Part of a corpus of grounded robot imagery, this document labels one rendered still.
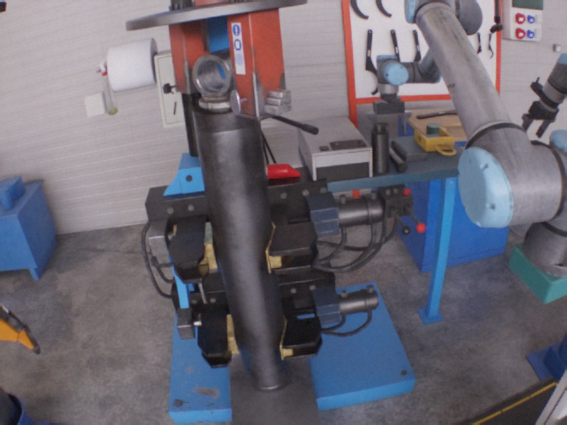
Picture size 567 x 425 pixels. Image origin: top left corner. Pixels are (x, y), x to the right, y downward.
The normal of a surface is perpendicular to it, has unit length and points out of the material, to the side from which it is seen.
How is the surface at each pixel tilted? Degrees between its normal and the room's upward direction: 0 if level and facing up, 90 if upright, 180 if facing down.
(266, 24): 90
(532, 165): 35
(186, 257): 0
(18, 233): 90
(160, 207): 90
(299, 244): 0
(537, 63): 90
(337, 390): 0
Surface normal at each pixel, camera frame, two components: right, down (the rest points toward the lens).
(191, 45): 0.67, 0.30
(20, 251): 0.13, 0.46
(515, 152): -0.13, -0.55
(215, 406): -0.08, -0.88
